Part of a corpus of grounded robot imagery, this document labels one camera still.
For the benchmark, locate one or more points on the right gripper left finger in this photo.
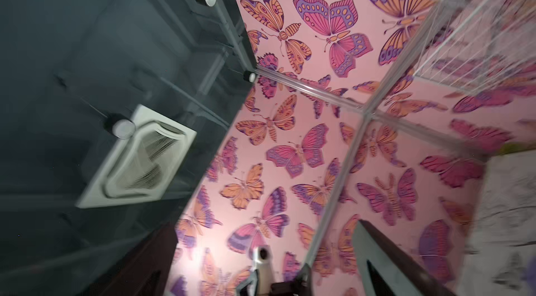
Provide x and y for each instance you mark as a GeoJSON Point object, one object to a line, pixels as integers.
{"type": "Point", "coordinates": [143, 271]}

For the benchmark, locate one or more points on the aluminium frame vertical post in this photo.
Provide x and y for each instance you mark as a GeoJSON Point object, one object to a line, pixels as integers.
{"type": "Point", "coordinates": [333, 202]}

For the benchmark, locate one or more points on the aluminium frame horizontal bar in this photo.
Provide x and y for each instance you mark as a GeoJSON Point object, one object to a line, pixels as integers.
{"type": "Point", "coordinates": [417, 130]}

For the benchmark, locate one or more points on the white ceiling vent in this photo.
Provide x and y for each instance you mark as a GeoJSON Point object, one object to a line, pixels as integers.
{"type": "Point", "coordinates": [134, 160]}

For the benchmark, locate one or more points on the white wire wall basket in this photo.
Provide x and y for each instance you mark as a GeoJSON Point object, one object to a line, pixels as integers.
{"type": "Point", "coordinates": [487, 44]}

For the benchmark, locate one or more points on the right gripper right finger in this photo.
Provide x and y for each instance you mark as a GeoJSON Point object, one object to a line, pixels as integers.
{"type": "Point", "coordinates": [386, 269]}

